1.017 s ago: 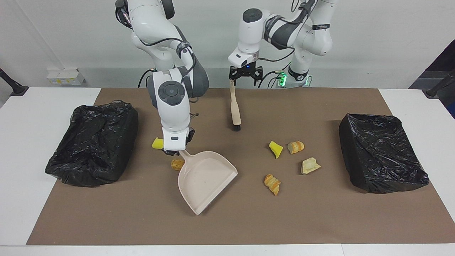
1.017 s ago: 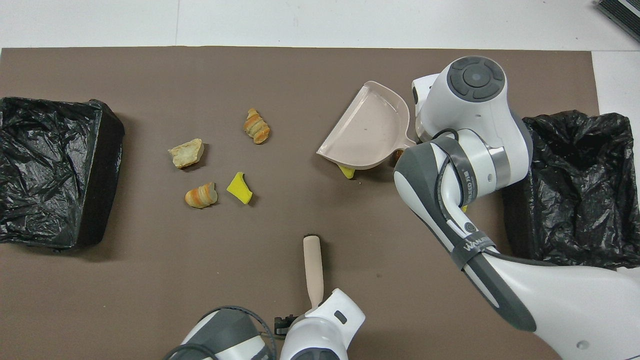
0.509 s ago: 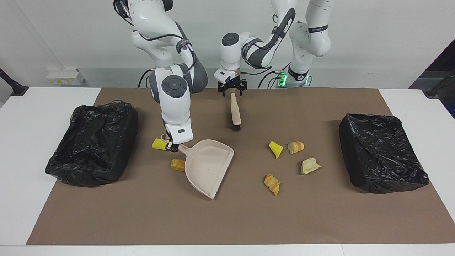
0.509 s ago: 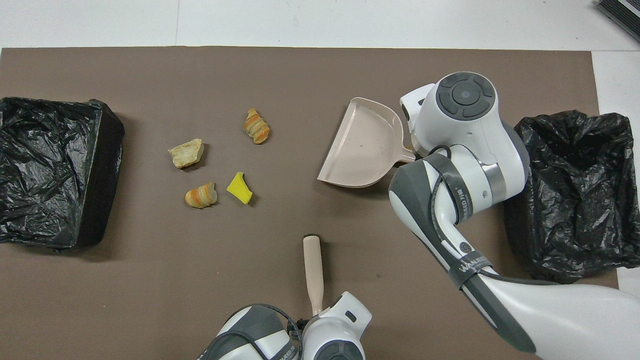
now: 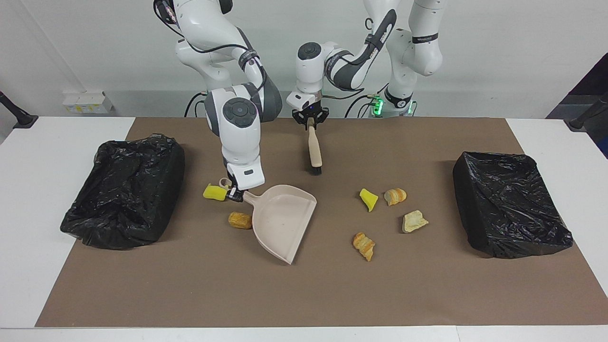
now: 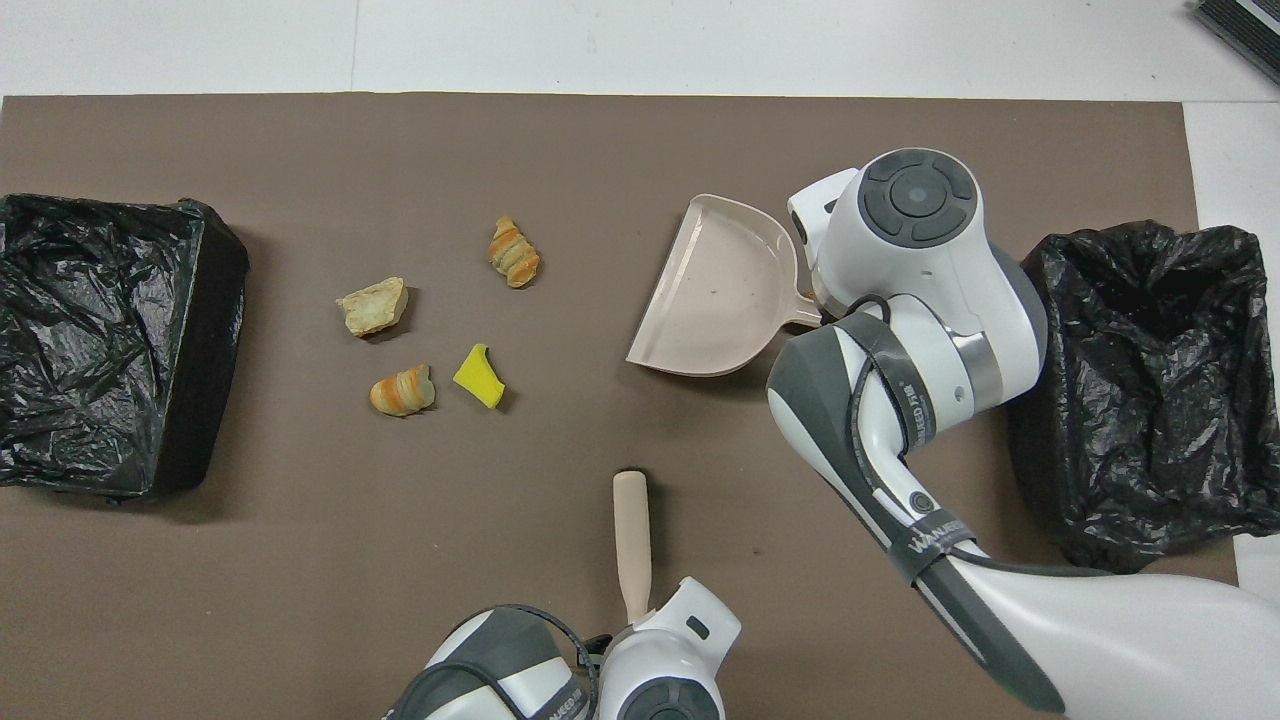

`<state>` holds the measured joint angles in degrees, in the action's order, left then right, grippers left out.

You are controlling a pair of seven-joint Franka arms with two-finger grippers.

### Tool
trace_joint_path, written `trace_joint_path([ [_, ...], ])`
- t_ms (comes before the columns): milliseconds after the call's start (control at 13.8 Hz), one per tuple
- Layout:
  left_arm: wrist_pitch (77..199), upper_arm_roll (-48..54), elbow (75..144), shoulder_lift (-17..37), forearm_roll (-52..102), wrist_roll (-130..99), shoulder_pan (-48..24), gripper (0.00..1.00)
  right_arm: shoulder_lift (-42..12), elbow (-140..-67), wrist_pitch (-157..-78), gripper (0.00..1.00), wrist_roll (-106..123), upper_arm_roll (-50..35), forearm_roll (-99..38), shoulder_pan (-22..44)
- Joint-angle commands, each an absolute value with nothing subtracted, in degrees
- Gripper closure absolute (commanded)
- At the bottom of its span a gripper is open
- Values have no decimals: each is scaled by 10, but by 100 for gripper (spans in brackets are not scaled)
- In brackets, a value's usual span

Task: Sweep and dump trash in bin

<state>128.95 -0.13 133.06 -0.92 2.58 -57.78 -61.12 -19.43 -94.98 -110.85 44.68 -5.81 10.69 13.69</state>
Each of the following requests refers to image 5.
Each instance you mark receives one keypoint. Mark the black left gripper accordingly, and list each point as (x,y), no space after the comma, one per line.
(311,111)

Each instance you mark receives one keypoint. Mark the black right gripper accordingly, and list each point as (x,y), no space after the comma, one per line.
(226,173)

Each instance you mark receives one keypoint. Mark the yellow notched sponge piece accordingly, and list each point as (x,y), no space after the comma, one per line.
(212,192)

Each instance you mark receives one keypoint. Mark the brown bread roll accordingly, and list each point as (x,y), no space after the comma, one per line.
(240,220)

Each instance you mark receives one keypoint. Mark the beige hand brush black bristles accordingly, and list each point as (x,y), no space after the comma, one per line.
(314,147)

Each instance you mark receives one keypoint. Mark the beige plastic dustpan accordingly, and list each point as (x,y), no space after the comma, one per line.
(280,218)

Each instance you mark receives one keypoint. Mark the yellow wedge sponge piece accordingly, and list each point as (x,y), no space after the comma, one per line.
(369,199)

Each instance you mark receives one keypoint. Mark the small golden croissant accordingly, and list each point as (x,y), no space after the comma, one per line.
(395,196)

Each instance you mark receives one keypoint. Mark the large golden croissant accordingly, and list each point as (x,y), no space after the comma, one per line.
(365,246)

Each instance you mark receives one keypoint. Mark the pale bread piece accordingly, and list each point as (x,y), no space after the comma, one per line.
(414,221)

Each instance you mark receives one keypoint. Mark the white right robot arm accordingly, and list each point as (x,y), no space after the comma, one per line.
(237,133)

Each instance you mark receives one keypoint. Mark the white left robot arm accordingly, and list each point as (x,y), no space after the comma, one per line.
(408,47)

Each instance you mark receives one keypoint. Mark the black bag-lined bin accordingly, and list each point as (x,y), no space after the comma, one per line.
(123,190)
(508,204)

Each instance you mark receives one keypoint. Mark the brown table mat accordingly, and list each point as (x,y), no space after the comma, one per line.
(237,294)

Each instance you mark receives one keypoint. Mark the black stand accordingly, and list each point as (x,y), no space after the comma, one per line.
(19,118)
(582,121)

